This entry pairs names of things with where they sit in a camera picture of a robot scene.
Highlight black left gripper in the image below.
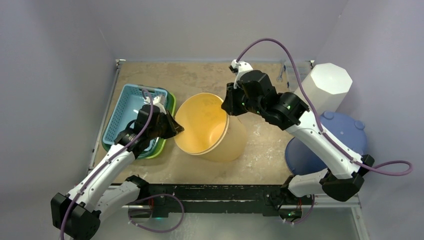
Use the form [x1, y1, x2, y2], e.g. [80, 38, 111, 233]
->
[148, 110, 184, 140]

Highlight lime green tray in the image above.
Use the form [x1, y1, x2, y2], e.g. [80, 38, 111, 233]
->
[145, 92, 177, 159]

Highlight dark green tray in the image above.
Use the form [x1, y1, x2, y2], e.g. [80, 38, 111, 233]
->
[100, 86, 176, 160]

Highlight cream printed bucket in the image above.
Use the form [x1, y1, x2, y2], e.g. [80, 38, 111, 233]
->
[174, 92, 248, 162]

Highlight light blue perforated basket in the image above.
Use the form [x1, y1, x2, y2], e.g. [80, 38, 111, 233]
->
[101, 84, 176, 151]

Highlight blue round bucket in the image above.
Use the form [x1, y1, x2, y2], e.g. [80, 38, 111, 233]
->
[285, 110, 368, 175]

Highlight white octagonal large container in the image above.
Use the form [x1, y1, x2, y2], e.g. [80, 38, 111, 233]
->
[301, 63, 353, 115]

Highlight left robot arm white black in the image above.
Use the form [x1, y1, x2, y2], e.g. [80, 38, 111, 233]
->
[50, 104, 184, 240]

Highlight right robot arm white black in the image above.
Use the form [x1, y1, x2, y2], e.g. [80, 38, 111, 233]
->
[221, 69, 374, 204]

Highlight small metal wrench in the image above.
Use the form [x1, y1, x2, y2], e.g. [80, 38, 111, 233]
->
[276, 63, 286, 83]

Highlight clear plastic small box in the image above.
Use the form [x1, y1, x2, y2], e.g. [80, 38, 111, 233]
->
[284, 60, 313, 92]

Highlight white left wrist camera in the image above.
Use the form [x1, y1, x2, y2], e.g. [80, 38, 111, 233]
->
[152, 94, 167, 114]

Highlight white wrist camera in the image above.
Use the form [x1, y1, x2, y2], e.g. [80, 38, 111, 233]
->
[229, 59, 254, 89]
[152, 94, 167, 114]

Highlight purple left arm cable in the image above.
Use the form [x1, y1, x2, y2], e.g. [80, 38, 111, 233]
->
[58, 88, 155, 240]

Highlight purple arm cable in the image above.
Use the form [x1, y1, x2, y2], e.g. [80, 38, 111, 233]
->
[235, 38, 414, 177]
[58, 88, 155, 240]

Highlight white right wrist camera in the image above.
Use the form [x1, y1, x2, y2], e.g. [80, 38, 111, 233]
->
[229, 59, 254, 89]

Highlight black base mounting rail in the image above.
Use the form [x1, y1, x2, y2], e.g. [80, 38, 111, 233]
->
[133, 183, 313, 218]

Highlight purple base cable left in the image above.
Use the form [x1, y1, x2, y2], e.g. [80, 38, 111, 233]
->
[127, 193, 185, 234]

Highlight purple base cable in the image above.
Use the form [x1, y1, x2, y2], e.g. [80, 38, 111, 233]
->
[127, 193, 185, 234]
[281, 195, 316, 226]

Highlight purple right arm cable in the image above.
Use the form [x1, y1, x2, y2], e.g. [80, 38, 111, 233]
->
[235, 38, 414, 177]

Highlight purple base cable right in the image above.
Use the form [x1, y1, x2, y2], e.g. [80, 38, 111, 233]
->
[281, 195, 316, 226]

